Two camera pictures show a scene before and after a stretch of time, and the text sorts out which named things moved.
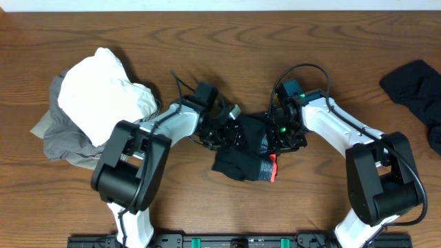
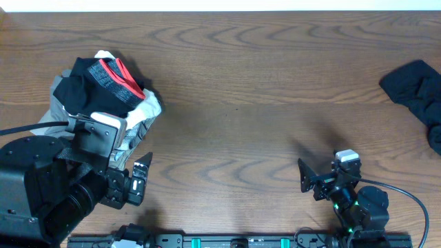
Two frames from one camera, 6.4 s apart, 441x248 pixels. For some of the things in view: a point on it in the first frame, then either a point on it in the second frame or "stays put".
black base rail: [113, 240] stays put
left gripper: [236, 136] -> [121, 186]
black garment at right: [417, 85] stays put
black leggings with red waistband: [252, 160] -> [98, 85]
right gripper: [277, 146] -> [325, 182]
